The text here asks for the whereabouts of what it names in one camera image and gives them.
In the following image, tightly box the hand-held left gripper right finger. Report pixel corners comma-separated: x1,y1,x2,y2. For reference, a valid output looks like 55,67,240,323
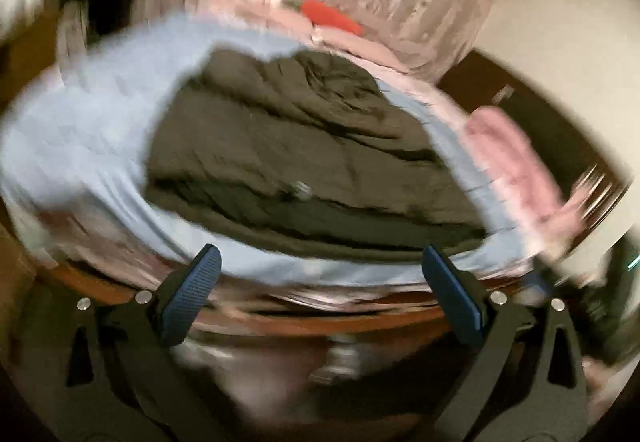
420,244,589,442

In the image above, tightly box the dark wooden bed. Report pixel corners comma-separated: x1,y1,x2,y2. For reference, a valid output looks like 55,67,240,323
40,49,632,339

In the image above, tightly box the pink quilt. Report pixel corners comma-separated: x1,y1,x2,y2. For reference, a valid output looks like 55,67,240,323
462,104,594,263

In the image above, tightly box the olive green hooded jacket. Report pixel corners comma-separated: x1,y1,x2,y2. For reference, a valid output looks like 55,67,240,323
142,48,489,263

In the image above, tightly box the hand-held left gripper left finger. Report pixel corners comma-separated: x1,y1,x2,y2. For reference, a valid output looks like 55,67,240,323
55,244,231,442

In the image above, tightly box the blue checked bed sheet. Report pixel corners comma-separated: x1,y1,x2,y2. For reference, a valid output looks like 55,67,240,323
0,14,532,289

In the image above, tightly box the pink pillow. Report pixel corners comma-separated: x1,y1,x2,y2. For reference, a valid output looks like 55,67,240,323
310,24,402,68
215,0,312,30

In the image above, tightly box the orange pillow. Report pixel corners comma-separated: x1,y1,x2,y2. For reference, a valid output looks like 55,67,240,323
299,0,365,37

